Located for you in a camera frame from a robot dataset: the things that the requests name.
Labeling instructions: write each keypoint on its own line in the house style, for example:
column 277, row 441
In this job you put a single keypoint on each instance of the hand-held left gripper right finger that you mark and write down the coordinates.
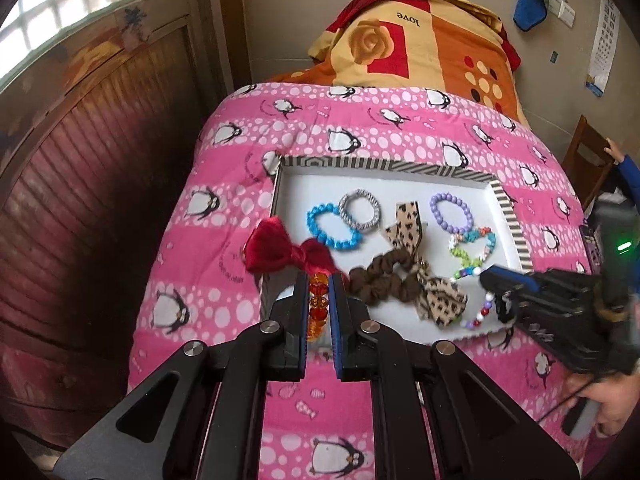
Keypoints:
column 336, row 320

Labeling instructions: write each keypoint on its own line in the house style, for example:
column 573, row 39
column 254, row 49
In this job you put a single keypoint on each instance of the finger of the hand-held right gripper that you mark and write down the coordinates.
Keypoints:
column 510, row 307
column 505, row 279

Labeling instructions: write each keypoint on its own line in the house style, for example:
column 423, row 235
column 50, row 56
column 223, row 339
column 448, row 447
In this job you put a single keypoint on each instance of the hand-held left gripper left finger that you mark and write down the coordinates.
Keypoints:
column 303, row 320

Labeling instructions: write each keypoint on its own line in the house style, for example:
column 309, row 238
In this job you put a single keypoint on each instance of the brown leopard ribbon scrunchie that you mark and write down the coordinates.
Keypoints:
column 385, row 280

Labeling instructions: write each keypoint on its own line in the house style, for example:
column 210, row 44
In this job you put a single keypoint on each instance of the red satin bow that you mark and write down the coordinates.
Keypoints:
column 270, row 250

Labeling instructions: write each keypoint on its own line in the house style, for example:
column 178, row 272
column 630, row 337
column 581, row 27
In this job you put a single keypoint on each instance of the striped cardboard tray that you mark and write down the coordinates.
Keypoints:
column 400, row 185

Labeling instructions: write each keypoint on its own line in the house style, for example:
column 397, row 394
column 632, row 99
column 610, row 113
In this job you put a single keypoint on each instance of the another person's forearm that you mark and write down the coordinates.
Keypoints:
column 631, row 175

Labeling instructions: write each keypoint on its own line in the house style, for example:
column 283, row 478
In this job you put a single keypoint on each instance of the person's right hand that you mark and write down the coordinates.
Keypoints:
column 617, row 400

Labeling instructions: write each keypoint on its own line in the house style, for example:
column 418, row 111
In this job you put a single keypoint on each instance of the dark purple object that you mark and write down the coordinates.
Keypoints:
column 592, row 255

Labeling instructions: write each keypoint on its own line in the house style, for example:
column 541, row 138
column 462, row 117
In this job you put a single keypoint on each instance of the pink penguin blanket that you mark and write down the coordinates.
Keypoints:
column 225, row 310

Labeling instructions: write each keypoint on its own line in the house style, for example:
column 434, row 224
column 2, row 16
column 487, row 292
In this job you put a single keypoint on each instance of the wooden chair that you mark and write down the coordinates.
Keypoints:
column 585, row 155

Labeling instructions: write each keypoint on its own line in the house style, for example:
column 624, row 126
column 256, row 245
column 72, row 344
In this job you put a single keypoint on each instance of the orange patterned quilt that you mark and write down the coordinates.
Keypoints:
column 435, row 45

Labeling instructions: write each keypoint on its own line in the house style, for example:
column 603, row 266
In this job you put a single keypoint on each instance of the wooden slatted panel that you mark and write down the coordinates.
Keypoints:
column 100, row 160

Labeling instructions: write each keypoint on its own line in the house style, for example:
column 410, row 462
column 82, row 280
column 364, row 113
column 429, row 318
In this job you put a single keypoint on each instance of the window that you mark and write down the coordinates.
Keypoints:
column 75, row 0

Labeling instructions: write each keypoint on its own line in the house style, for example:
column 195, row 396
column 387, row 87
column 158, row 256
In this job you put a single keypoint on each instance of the wall calendar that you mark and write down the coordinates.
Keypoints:
column 602, row 40

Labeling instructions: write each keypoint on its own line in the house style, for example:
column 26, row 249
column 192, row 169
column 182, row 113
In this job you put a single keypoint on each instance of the white wall switch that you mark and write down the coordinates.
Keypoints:
column 562, row 7

